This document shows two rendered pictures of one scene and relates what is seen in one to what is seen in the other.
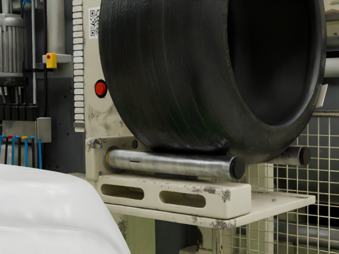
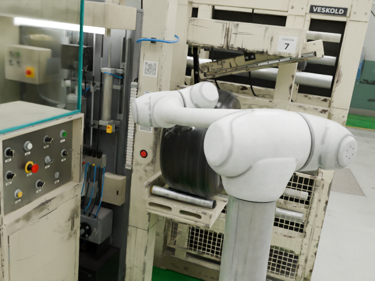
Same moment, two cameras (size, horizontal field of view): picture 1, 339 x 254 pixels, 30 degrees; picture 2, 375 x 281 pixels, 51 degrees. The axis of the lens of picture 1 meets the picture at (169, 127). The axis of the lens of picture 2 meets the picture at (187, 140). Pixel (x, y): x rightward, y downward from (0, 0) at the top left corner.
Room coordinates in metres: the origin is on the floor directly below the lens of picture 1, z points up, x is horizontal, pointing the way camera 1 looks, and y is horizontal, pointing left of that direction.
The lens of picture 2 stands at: (-0.41, 0.68, 1.73)
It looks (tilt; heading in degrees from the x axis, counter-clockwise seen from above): 16 degrees down; 339
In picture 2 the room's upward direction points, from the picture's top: 6 degrees clockwise
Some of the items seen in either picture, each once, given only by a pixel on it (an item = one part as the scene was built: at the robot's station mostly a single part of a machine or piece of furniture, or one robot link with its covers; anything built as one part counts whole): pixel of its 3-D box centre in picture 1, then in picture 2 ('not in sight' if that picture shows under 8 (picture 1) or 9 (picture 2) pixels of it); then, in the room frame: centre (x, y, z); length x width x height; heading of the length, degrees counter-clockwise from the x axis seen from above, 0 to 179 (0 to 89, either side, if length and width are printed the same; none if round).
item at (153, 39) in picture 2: not in sight; (158, 38); (1.59, 0.12, 1.66); 0.19 x 0.19 x 0.06; 51
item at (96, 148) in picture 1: (148, 153); (160, 179); (1.55, 0.05, 0.90); 0.40 x 0.03 x 0.10; 141
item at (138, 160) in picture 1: (169, 163); (182, 196); (1.33, 0.00, 0.90); 0.35 x 0.05 x 0.05; 51
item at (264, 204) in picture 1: (207, 201); (188, 204); (1.44, -0.09, 0.80); 0.37 x 0.36 x 0.02; 141
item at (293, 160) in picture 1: (242, 152); not in sight; (1.55, -0.18, 0.90); 0.35 x 0.05 x 0.05; 51
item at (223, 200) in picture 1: (168, 193); (180, 207); (1.33, 0.00, 0.83); 0.36 x 0.09 x 0.06; 51
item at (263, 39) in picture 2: not in sight; (246, 37); (1.59, -0.37, 1.71); 0.61 x 0.25 x 0.15; 51
